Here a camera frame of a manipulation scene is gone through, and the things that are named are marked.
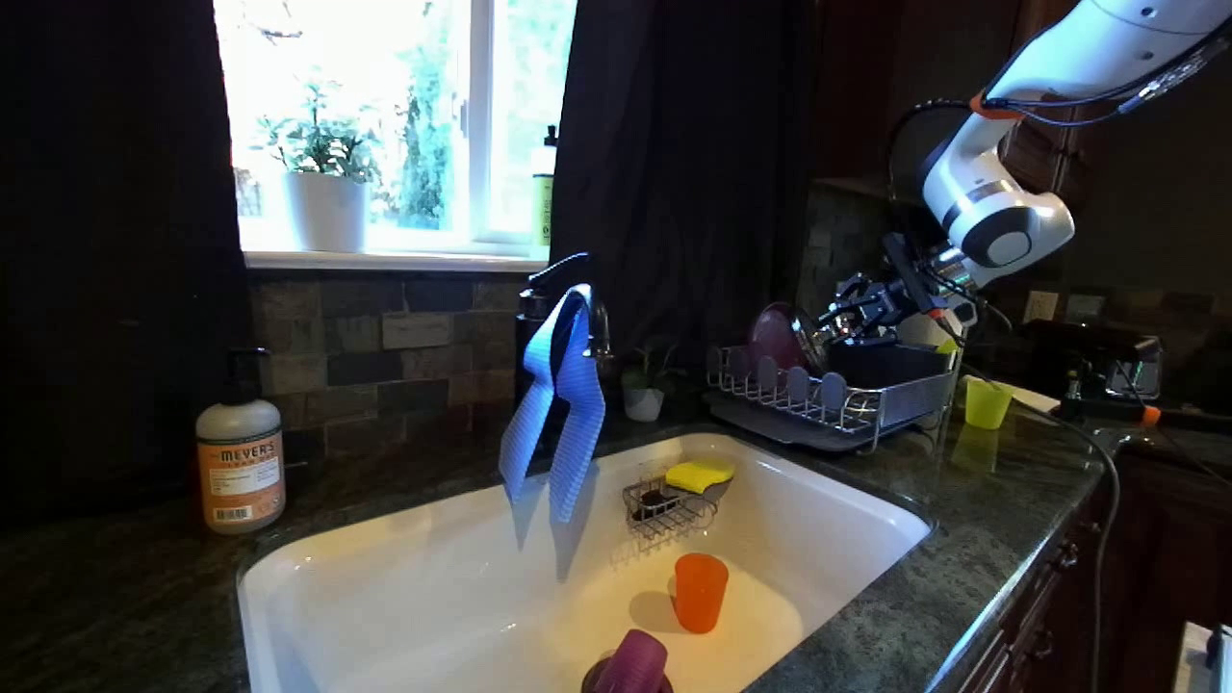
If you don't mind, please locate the black curtain right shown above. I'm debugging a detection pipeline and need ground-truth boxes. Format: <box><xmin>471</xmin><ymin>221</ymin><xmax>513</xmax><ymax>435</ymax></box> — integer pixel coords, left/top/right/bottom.
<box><xmin>550</xmin><ymin>0</ymin><xmax>820</xmax><ymax>371</ymax></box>

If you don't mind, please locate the purple plate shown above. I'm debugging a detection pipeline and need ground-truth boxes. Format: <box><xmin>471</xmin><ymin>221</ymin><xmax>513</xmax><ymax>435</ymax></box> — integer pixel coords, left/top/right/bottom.
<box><xmin>745</xmin><ymin>304</ymin><xmax>804</xmax><ymax>371</ymax></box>

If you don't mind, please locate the orange cup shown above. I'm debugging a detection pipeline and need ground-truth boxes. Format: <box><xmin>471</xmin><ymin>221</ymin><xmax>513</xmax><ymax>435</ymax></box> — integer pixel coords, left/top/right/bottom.
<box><xmin>675</xmin><ymin>554</ymin><xmax>727</xmax><ymax>634</ymax></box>

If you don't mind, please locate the metal dish rack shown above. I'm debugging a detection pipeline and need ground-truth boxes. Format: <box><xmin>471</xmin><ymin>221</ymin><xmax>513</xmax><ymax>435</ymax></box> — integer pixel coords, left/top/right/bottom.
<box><xmin>703</xmin><ymin>345</ymin><xmax>959</xmax><ymax>454</ymax></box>

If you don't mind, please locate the yellow sponge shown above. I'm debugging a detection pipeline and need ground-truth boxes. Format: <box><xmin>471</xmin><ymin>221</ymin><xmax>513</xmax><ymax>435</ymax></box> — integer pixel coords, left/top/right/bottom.
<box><xmin>660</xmin><ymin>461</ymin><xmax>734</xmax><ymax>494</ymax></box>

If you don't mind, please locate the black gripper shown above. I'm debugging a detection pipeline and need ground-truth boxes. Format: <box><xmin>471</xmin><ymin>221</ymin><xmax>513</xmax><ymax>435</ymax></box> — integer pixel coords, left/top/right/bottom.
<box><xmin>820</xmin><ymin>270</ymin><xmax>977</xmax><ymax>352</ymax></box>

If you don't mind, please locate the black curtain left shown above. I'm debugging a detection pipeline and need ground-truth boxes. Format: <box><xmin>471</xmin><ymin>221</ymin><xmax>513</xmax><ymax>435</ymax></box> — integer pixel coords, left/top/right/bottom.
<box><xmin>0</xmin><ymin>0</ymin><xmax>250</xmax><ymax>528</ymax></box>

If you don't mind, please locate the small white potted plant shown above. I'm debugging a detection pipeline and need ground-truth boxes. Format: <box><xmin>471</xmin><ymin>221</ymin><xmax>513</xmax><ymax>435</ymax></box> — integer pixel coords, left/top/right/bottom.
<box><xmin>621</xmin><ymin>338</ymin><xmax>675</xmax><ymax>424</ymax></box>

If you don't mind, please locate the green bottle on windowsill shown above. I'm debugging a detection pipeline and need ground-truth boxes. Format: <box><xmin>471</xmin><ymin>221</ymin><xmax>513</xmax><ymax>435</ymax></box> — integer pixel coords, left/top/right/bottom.
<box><xmin>531</xmin><ymin>125</ymin><xmax>558</xmax><ymax>246</ymax></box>

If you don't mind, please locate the blue cloth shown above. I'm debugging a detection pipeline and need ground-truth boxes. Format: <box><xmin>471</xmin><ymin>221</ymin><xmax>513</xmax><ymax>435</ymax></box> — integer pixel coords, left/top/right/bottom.
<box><xmin>497</xmin><ymin>284</ymin><xmax>607</xmax><ymax>575</ymax></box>

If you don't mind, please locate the purple cup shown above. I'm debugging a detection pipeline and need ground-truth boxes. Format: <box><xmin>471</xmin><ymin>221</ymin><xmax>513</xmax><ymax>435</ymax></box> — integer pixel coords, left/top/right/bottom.
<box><xmin>582</xmin><ymin>628</ymin><xmax>675</xmax><ymax>693</ymax></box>

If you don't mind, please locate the glass pot lid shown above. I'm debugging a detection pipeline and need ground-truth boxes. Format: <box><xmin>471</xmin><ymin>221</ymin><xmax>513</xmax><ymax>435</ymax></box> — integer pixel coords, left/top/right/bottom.
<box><xmin>787</xmin><ymin>311</ymin><xmax>834</xmax><ymax>372</ymax></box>

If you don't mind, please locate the green cup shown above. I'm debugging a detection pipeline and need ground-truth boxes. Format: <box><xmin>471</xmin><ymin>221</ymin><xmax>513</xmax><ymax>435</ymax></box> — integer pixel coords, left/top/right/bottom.
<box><xmin>961</xmin><ymin>377</ymin><xmax>1012</xmax><ymax>430</ymax></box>

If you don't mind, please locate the black cable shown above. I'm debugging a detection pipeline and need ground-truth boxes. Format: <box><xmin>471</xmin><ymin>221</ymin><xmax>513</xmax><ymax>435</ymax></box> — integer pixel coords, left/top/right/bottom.
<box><xmin>1081</xmin><ymin>426</ymin><xmax>1131</xmax><ymax>693</ymax></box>

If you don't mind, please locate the black curtain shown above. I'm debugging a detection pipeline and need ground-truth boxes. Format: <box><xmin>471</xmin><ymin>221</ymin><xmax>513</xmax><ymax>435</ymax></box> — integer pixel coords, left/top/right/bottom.
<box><xmin>550</xmin><ymin>0</ymin><xmax>820</xmax><ymax>371</ymax></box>
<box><xmin>0</xmin><ymin>0</ymin><xmax>250</xmax><ymax>528</ymax></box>

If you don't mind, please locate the white kitchen sink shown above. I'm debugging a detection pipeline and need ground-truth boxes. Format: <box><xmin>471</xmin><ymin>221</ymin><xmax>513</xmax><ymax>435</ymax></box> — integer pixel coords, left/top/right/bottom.
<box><xmin>238</xmin><ymin>430</ymin><xmax>927</xmax><ymax>693</ymax></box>

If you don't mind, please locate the soap dispenser bottle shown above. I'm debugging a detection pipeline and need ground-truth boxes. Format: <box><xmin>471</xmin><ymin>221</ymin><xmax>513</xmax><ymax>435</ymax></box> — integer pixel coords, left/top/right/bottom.
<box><xmin>197</xmin><ymin>345</ymin><xmax>286</xmax><ymax>536</ymax></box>

